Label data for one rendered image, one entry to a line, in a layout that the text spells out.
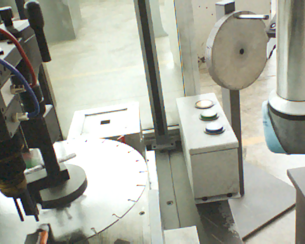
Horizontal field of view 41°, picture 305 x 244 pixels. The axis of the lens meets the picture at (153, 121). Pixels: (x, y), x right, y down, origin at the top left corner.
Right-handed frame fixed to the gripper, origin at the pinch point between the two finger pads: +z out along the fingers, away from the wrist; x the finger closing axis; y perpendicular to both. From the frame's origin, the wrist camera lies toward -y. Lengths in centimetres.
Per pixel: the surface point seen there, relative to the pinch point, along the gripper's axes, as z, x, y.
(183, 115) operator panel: 1.3, 5.4, -39.7
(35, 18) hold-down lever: -35, -13, -80
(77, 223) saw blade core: -4, -14, -83
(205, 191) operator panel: 13, -9, -49
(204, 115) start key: 0.3, -0.5, -38.4
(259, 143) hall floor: 91, 69, 81
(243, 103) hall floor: 90, 111, 122
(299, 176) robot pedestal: 16.3, -19.9, -27.9
